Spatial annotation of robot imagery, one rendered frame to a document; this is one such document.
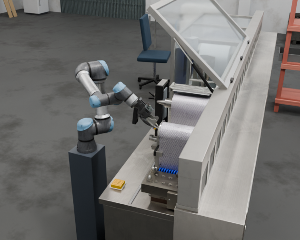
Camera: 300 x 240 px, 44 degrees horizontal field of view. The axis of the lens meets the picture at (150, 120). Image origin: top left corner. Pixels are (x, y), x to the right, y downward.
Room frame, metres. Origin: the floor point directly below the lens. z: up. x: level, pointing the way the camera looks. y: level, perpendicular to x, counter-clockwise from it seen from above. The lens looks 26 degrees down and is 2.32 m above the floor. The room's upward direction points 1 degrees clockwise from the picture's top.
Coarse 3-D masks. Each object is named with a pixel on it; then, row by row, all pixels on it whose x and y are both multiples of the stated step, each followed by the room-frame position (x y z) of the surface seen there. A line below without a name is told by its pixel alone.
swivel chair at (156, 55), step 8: (144, 16) 6.30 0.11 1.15; (144, 24) 6.16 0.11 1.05; (144, 32) 6.10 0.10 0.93; (144, 40) 6.10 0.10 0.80; (144, 48) 6.10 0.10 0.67; (144, 56) 5.99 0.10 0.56; (152, 56) 5.99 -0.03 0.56; (160, 56) 6.00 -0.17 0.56; (168, 56) 6.04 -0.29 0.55; (152, 72) 6.14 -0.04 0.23; (152, 80) 6.09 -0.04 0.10; (160, 80) 6.13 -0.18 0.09
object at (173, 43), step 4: (232, 16) 4.00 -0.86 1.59; (236, 16) 3.99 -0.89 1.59; (240, 16) 3.97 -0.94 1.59; (244, 16) 3.96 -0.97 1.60; (248, 16) 3.95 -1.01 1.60; (252, 16) 3.94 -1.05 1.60; (244, 28) 3.39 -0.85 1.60; (172, 40) 3.01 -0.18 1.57; (172, 44) 3.01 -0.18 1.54; (172, 48) 3.01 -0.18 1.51; (172, 52) 3.01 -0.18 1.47; (172, 56) 3.01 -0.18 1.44; (172, 60) 3.01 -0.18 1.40; (172, 64) 3.01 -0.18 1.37; (172, 68) 3.00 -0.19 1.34; (172, 72) 3.00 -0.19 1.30; (172, 76) 3.00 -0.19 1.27; (172, 80) 3.00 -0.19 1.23; (172, 92) 3.00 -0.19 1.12; (172, 96) 3.00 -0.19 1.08
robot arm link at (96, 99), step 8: (80, 64) 2.47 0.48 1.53; (80, 72) 2.38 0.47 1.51; (88, 72) 2.41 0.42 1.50; (80, 80) 2.33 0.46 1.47; (88, 80) 2.29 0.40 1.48; (88, 88) 2.22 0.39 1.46; (96, 88) 2.21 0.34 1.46; (96, 96) 2.11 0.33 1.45; (104, 96) 2.12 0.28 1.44; (96, 104) 2.08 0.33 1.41; (104, 104) 2.11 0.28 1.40
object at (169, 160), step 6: (162, 144) 1.96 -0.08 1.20; (162, 150) 1.96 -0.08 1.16; (168, 150) 1.95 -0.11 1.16; (174, 150) 1.94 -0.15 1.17; (180, 150) 1.92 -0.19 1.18; (162, 156) 1.96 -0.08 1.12; (168, 156) 1.95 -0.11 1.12; (174, 156) 1.94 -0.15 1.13; (162, 162) 1.96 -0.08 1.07; (168, 162) 1.95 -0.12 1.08; (174, 162) 1.93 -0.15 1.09; (168, 168) 1.95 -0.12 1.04; (174, 168) 1.93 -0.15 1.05
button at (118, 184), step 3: (114, 180) 1.97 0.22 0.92; (117, 180) 1.97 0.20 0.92; (120, 180) 1.97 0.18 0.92; (123, 180) 1.97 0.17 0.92; (111, 183) 1.94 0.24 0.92; (114, 183) 1.94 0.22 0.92; (117, 183) 1.94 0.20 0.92; (120, 183) 1.94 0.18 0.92; (123, 183) 1.95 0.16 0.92; (111, 186) 1.93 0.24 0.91; (114, 186) 1.92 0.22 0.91; (117, 186) 1.92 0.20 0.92; (120, 186) 1.91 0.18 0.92; (120, 189) 1.91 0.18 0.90
